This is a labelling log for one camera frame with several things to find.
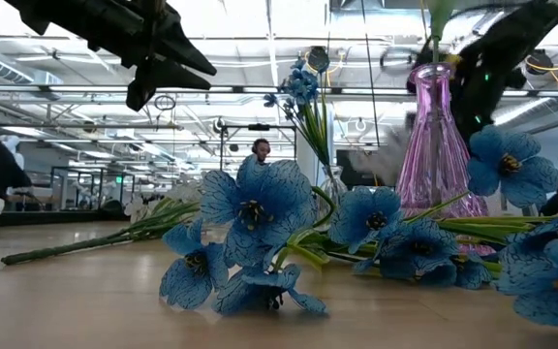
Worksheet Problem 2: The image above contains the bouquet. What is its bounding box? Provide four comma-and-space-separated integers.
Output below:
263, 56, 334, 171

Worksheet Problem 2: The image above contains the white square column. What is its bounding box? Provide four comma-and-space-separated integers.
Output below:
296, 101, 334, 191

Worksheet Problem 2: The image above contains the purple ribbed glass vase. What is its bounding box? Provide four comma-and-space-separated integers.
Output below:
394, 62, 496, 257

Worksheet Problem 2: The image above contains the white blossom long-stemmed flower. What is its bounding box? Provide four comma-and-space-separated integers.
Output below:
0, 186, 202, 267

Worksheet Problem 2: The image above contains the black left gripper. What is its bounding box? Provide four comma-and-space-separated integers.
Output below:
5, 0, 217, 111

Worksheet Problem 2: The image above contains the black monitor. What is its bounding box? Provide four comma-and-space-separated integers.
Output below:
335, 148, 406, 188

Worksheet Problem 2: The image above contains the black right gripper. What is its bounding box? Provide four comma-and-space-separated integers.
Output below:
407, 18, 532, 146

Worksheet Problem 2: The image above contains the pale grey fluffy plume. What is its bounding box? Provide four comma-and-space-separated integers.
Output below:
349, 123, 412, 188

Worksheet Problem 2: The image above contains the long ceiling light bar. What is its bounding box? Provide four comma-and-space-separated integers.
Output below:
209, 85, 419, 95

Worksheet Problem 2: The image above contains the black framed workcell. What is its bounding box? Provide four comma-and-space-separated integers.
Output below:
49, 166, 138, 212

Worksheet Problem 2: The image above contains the black metal frame stand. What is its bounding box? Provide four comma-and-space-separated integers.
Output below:
219, 123, 298, 172

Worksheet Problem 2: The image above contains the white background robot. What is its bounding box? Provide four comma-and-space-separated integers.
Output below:
0, 134, 26, 171

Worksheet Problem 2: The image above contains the black hanging cable loop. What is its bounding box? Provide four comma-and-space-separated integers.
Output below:
153, 93, 177, 112

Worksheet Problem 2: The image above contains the clear ribbed glass vase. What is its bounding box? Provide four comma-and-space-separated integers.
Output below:
318, 164, 352, 217

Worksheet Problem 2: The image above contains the yellow hanging cable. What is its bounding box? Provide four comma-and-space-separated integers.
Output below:
418, 0, 429, 43

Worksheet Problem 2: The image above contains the black table edge rail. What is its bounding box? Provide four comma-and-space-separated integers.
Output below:
0, 210, 130, 229

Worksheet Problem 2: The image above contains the black ceiling cable reel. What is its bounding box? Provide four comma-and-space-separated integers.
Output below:
525, 48, 555, 77
306, 46, 331, 74

